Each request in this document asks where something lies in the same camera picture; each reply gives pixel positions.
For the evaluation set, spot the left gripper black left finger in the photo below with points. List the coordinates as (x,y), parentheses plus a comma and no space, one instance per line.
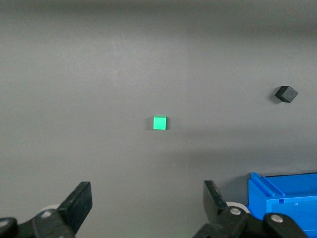
(76,203)

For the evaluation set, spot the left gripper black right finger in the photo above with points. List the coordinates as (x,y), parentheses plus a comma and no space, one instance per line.
(213,200)

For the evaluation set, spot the green cube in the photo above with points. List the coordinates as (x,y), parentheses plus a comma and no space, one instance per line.
(159,123)

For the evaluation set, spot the black cube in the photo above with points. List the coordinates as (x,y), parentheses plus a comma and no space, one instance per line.
(286,94)

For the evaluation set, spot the blue plastic bin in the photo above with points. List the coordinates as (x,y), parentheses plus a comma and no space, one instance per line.
(292,196)

